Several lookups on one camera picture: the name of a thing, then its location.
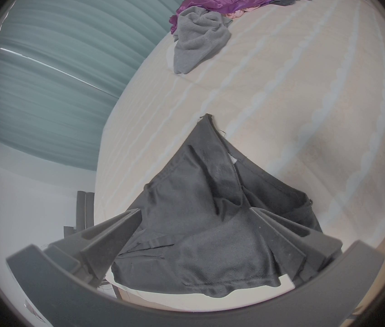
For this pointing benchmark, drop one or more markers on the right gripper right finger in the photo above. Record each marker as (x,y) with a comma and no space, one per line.
(291,247)

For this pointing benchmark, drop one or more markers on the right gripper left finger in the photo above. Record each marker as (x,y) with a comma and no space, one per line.
(100,247)

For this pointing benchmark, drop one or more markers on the bed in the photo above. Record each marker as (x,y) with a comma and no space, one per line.
(298,97)

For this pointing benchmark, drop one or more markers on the blue-green curtain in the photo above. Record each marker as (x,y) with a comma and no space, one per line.
(93,22)
(42,114)

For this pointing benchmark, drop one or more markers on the grey garment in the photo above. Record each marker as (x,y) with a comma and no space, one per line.
(196,39)

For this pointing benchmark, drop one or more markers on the pink garment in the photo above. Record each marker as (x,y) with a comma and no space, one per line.
(240,12)

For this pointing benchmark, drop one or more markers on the small black garment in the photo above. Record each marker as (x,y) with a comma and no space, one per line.
(284,1)

